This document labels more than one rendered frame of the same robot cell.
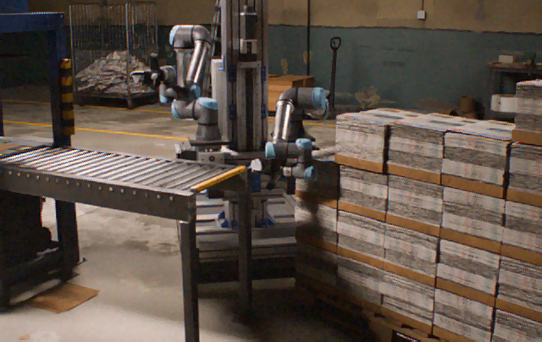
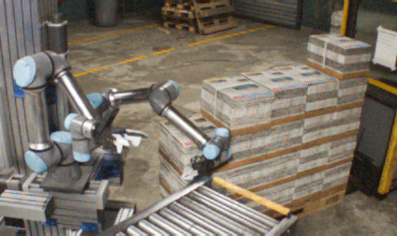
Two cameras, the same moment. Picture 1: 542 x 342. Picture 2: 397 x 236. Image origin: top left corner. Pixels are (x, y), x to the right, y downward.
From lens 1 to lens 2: 3.35 m
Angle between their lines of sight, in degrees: 72
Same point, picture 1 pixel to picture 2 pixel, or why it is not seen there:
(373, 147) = (263, 113)
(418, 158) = (291, 109)
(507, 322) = (330, 172)
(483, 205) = (324, 120)
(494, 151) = (333, 88)
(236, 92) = (54, 113)
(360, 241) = (245, 182)
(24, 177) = not seen: outside the picture
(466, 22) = not seen: outside the picture
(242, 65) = not seen: hidden behind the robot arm
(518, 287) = (338, 153)
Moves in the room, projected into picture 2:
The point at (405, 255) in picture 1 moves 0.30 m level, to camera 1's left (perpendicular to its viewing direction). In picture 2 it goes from (278, 172) to (273, 197)
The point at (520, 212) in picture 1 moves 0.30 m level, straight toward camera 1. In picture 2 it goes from (341, 115) to (381, 126)
